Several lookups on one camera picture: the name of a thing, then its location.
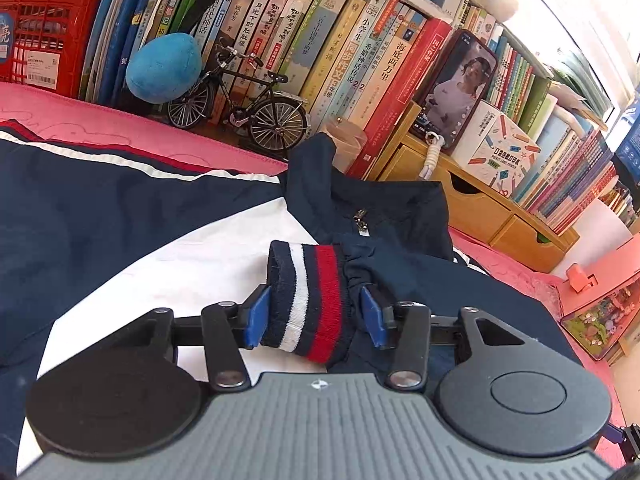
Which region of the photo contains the wooden drawer organizer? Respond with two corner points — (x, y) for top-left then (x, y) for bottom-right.
(370, 101), (581, 274)

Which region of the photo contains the row of slim pastel books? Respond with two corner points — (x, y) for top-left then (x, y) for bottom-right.
(512, 125), (619, 234)

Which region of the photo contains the clear jar with pink lid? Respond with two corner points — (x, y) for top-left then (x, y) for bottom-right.
(320, 119), (369, 174)

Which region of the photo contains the white pencil-print carton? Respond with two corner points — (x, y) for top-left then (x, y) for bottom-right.
(452, 100), (544, 199)

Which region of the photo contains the row of thin glossy books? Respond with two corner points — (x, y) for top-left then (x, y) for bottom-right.
(597, 180), (637, 234)

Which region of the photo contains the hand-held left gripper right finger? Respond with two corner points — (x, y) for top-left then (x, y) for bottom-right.
(360, 285), (534, 391)

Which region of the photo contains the row of tall children's books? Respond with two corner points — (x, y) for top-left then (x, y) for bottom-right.
(80, 0), (452, 181)

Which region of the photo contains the dark blue card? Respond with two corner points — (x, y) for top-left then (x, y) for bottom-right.
(615, 97), (640, 186)

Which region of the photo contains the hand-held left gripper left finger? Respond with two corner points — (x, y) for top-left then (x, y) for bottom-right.
(142, 284), (274, 394)

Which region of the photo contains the blue egg-shaped plush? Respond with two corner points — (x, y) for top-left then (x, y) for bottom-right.
(125, 32), (201, 105)

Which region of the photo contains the black model bicycle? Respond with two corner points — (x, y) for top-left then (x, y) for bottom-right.
(166, 44), (310, 164)

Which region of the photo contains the navy and white zip jacket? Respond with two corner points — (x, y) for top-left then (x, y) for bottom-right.
(0, 119), (584, 479)

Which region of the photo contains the pink rabbit-print mat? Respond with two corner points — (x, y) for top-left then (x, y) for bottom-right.
(0, 82), (634, 461)

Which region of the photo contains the white braided phone lanyard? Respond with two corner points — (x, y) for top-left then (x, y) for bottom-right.
(417, 131), (446, 181)

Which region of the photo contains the pink miniature house kit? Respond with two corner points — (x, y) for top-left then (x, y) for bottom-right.
(560, 234), (640, 361)

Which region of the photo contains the red plastic crate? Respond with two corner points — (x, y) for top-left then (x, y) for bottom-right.
(0, 0), (106, 94)

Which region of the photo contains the row of small green books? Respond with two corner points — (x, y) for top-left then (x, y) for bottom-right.
(440, 0), (551, 131)

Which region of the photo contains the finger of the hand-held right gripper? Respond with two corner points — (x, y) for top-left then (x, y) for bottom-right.
(606, 422), (640, 469)

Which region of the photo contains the smartphone in dark case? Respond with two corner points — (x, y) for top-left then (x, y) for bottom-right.
(409, 29), (500, 156)

